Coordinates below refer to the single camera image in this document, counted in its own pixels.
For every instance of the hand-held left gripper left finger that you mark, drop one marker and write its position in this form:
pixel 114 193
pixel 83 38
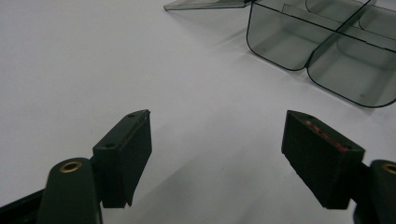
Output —
pixel 123 161

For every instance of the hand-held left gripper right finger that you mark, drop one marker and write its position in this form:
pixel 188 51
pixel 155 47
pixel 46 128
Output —
pixel 320 161

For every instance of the clear grey plastic compartment box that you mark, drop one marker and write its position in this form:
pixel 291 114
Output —
pixel 320 40

